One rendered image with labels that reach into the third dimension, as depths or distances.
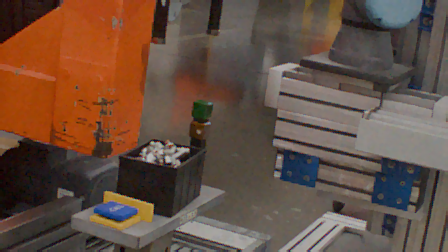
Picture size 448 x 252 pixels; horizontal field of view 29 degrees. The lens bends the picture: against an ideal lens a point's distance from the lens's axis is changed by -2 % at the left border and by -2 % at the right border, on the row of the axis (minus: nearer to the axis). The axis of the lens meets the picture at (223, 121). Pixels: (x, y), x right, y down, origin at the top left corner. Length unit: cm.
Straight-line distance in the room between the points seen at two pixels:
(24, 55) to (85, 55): 20
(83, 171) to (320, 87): 70
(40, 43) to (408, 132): 89
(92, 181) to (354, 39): 81
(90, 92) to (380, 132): 67
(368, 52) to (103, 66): 60
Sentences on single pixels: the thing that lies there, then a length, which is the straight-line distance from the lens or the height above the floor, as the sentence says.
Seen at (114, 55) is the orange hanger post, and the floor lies 77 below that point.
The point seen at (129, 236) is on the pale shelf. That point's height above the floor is 45.
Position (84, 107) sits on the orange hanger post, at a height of 63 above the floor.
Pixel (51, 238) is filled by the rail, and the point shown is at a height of 32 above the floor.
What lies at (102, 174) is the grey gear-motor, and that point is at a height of 39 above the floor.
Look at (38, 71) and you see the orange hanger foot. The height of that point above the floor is 68.
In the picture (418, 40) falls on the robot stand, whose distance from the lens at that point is 224.
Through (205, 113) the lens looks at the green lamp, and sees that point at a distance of 214.
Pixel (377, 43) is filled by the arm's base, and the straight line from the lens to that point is 202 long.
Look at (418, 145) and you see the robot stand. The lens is 187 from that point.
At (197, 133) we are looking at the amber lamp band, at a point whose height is 58.
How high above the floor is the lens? 110
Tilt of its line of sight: 13 degrees down
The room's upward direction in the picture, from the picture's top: 8 degrees clockwise
